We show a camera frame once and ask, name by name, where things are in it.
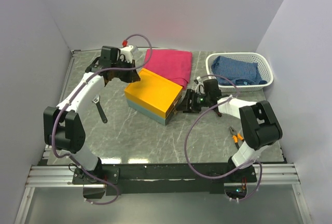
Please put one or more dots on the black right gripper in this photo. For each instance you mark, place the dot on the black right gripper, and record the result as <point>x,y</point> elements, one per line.
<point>185,105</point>

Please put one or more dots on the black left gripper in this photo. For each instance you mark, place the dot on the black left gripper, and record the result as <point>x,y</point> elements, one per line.
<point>133,76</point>

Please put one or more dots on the orange drawer box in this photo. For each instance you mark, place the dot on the orange drawer box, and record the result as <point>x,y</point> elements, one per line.
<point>153,96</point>

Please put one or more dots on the orange handled pliers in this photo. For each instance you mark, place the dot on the orange handled pliers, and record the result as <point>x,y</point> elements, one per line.
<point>236,137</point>

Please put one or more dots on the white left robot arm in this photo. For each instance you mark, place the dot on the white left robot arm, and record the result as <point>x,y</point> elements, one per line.
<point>63,128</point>

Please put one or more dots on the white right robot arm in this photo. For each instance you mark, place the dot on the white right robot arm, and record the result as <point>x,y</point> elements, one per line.
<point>260,126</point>

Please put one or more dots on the black adjustable wrench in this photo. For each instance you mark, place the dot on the black adjustable wrench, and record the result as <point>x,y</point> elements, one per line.
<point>99,108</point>

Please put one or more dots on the pink folded cloth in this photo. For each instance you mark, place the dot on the pink folded cloth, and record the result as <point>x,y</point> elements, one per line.
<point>173,65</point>

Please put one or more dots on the blue checkered cloth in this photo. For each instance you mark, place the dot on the blue checkered cloth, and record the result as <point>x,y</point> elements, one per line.
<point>238,72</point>

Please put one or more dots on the white plastic basket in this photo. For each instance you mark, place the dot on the white plastic basket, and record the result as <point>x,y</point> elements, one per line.
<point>263,67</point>

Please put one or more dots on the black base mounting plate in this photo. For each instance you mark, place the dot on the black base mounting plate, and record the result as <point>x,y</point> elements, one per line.
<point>163,178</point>

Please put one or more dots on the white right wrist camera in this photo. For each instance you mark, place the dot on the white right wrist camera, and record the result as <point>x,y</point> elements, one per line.
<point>199,85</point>

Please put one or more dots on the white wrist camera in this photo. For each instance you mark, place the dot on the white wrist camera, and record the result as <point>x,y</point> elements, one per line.
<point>199,85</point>
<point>127,52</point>

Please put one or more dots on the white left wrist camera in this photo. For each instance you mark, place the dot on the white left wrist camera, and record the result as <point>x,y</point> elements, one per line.
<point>127,52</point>

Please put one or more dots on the aluminium rail frame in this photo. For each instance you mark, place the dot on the aluminium rail frame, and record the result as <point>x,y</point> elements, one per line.
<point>50,176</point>

